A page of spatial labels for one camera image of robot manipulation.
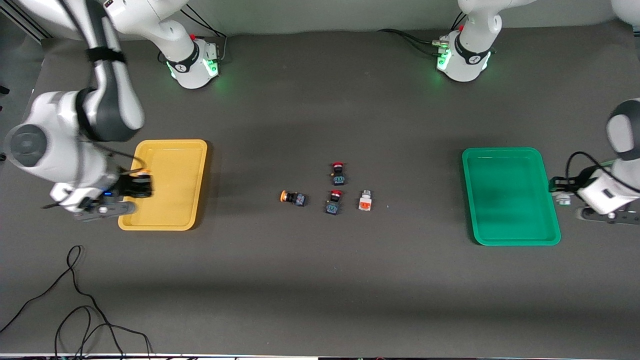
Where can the white switch with green button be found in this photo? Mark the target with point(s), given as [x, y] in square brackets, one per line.
[563, 199]

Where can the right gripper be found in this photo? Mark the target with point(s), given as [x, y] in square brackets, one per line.
[131, 187]

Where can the dark grey table mat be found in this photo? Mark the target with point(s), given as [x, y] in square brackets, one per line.
[320, 280]

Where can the red push button switch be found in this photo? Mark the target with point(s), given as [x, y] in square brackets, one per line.
[333, 206]
[338, 177]

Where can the white switch with orange button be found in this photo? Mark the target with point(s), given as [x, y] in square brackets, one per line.
[365, 202]

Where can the green plastic tray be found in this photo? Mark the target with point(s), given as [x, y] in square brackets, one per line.
[510, 210]

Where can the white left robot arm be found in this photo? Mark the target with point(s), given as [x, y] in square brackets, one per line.
[470, 50]

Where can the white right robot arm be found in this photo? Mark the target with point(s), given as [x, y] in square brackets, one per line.
[105, 110]

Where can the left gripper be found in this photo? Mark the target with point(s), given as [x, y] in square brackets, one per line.
[556, 184]

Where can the yellow plastic tray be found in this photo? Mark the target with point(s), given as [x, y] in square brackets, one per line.
[172, 165]

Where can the aluminium frame rail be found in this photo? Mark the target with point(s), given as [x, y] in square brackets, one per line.
[30, 25]

